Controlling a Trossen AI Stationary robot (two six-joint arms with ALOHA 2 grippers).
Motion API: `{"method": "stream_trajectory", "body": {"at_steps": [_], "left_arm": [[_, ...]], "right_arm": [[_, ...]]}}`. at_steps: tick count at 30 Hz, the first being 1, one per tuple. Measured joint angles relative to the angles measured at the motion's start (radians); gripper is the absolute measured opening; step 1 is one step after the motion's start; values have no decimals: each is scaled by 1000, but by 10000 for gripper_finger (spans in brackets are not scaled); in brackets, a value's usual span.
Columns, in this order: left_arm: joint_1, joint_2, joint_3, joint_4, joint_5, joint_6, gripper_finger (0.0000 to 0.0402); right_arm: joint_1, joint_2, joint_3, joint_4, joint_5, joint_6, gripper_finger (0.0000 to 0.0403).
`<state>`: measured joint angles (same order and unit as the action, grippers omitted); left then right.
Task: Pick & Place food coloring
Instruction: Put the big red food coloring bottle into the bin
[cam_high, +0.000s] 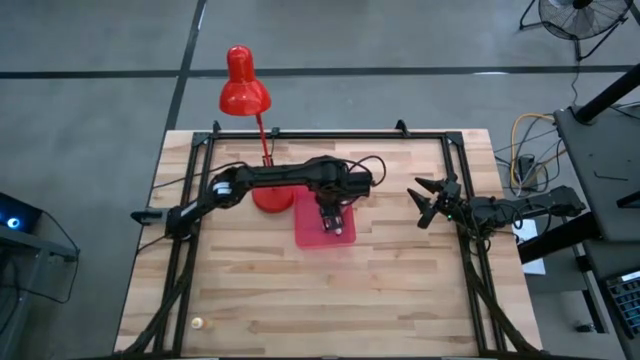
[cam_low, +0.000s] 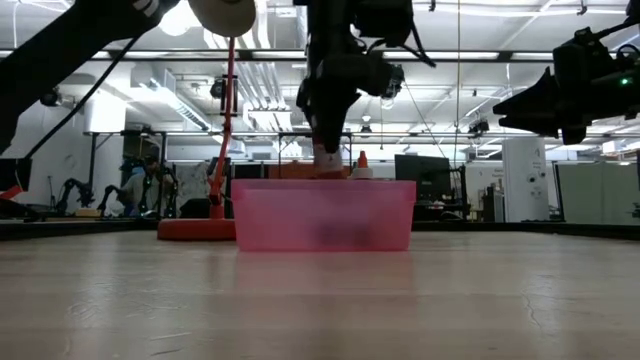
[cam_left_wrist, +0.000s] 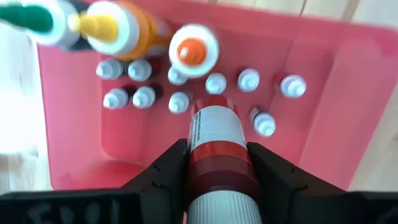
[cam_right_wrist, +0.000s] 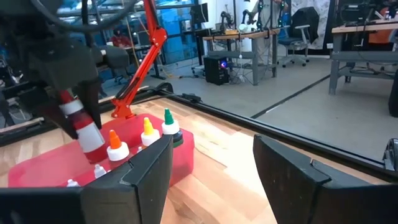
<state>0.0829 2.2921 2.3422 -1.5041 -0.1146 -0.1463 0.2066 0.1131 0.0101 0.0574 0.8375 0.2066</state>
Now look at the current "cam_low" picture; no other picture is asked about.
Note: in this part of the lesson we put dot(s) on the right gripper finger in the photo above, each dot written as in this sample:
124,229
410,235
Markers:
537,102
540,126

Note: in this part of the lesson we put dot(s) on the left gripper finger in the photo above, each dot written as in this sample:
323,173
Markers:
328,135

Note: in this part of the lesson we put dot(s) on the orange-tipped large dropper bottle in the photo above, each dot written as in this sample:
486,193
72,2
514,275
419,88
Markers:
362,160

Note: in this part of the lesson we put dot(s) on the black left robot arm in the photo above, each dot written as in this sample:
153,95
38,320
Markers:
60,55

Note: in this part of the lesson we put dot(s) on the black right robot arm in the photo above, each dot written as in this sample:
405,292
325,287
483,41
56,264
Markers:
631,95

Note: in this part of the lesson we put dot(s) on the background black robot arm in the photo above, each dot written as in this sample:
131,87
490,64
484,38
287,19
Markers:
82,189

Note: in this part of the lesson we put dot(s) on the white pillar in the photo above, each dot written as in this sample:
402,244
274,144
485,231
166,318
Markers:
525,190

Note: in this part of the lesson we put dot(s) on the pink translucent plastic bin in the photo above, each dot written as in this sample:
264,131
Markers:
325,215

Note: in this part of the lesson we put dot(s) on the green partition screen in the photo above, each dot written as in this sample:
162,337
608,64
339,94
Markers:
600,195

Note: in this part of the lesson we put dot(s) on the black monitor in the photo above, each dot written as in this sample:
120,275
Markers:
422,177

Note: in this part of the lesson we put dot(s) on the black bag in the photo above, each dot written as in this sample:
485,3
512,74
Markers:
192,209

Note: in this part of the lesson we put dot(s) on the red desk lamp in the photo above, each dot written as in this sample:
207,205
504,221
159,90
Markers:
195,231

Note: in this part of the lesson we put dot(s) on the person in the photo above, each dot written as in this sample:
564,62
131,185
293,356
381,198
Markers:
137,187

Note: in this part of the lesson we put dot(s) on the black screen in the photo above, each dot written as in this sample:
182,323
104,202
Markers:
15,175

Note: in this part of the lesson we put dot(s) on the red object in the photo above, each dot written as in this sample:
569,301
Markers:
10,193

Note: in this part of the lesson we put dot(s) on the black hanging ceiling camera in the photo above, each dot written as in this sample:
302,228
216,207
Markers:
218,89
398,80

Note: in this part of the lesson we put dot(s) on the black overhead light rail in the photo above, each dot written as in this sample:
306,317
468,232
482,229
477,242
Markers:
506,55

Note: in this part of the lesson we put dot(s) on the black background rig frame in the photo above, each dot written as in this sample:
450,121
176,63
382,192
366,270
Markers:
93,170

